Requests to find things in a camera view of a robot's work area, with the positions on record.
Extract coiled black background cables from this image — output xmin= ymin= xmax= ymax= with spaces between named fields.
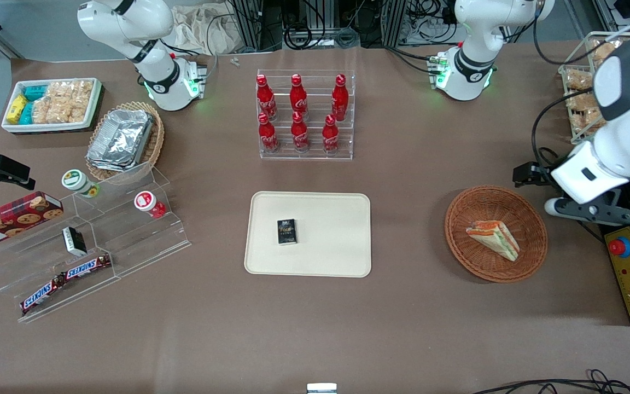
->
xmin=284 ymin=19 xmax=360 ymax=51

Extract clear rice cracker bag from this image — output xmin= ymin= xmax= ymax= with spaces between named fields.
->
xmin=67 ymin=80 xmax=95 ymax=123
xmin=31 ymin=82 xmax=71 ymax=125

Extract green lid yogurt cup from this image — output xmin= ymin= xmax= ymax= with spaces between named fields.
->
xmin=61 ymin=169 xmax=101 ymax=199

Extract small black white box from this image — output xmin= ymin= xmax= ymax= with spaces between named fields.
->
xmin=62 ymin=226 xmax=89 ymax=257

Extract beige cloth bag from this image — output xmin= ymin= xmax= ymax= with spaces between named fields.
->
xmin=168 ymin=3 xmax=240 ymax=56

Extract red cola bottle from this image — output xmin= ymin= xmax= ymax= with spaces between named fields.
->
xmin=290 ymin=74 xmax=309 ymax=119
xmin=322 ymin=114 xmax=340 ymax=155
xmin=290 ymin=111 xmax=310 ymax=153
xmin=256 ymin=74 xmax=278 ymax=121
xmin=258 ymin=113 xmax=281 ymax=154
xmin=331 ymin=74 xmax=349 ymax=122

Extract stacked aluminium foil containers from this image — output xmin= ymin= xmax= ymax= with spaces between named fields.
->
xmin=86 ymin=109 xmax=155 ymax=172

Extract clear acrylic stepped shelf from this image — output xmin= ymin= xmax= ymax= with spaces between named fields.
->
xmin=0 ymin=161 xmax=192 ymax=324

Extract yellow snack pack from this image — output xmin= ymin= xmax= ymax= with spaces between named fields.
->
xmin=5 ymin=94 xmax=29 ymax=125

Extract black table cable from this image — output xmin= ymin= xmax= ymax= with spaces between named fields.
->
xmin=530 ymin=86 xmax=606 ymax=244

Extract clear acrylic bottle rack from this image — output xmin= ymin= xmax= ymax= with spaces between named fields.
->
xmin=256 ymin=69 xmax=357 ymax=161

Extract red lid yogurt cup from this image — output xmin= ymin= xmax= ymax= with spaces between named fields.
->
xmin=133 ymin=190 xmax=167 ymax=219

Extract clear bagged cracker pack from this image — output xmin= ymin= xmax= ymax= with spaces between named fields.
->
xmin=569 ymin=109 xmax=606 ymax=136
xmin=565 ymin=91 xmax=600 ymax=113
xmin=592 ymin=40 xmax=622 ymax=66
xmin=563 ymin=69 xmax=594 ymax=91

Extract white rectangular snack bin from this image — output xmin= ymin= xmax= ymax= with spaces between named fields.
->
xmin=1 ymin=77 xmax=103 ymax=135

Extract beige plastic tray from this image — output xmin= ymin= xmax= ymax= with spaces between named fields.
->
xmin=244 ymin=191 xmax=372 ymax=278

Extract red tartan cookie box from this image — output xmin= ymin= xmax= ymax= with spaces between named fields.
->
xmin=0 ymin=191 xmax=65 ymax=252

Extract triangular sandwich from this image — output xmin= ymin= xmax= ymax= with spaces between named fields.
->
xmin=466 ymin=220 xmax=521 ymax=262

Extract Snickers chocolate bar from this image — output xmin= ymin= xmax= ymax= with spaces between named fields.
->
xmin=19 ymin=273 xmax=67 ymax=316
xmin=60 ymin=253 xmax=113 ymax=281

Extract white wire basket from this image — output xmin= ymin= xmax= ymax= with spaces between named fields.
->
xmin=558 ymin=31 xmax=630 ymax=146

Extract black cables bundle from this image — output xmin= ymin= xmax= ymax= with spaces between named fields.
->
xmin=471 ymin=369 xmax=630 ymax=394

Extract round brown wicker basket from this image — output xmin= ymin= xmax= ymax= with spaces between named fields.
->
xmin=445 ymin=186 xmax=549 ymax=283

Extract oval light wicker basket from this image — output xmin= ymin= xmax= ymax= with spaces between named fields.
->
xmin=85 ymin=101 xmax=165 ymax=183

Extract small black box gold print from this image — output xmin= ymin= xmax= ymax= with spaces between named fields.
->
xmin=277 ymin=219 xmax=298 ymax=246

